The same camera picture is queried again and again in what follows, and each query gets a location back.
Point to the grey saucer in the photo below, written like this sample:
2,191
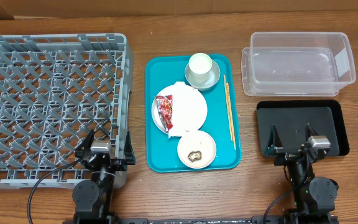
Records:
213,78

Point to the white napkin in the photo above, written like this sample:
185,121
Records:
186,110

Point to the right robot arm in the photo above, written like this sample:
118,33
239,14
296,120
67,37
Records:
314,197

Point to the large white plate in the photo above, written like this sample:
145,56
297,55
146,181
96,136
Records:
169,91

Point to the red snack wrapper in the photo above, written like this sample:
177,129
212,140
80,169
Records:
165,110

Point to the clear plastic bin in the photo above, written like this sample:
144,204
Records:
297,64

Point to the teal plastic tray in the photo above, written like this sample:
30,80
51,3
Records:
160,150

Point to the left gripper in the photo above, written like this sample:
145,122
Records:
128,154

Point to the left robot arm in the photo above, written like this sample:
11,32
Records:
92,197

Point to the white cup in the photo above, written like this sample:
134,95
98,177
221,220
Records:
200,64

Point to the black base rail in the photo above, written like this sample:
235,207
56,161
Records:
254,220

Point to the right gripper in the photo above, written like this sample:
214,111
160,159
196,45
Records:
295,153

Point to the brown food scrap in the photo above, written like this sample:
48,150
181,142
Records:
195,156

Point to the black plastic tray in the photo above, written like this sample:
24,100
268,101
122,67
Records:
290,118

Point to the wooden chopstick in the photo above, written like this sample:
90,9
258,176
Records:
224,78
231,123

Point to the grey dish rack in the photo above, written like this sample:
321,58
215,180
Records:
54,89

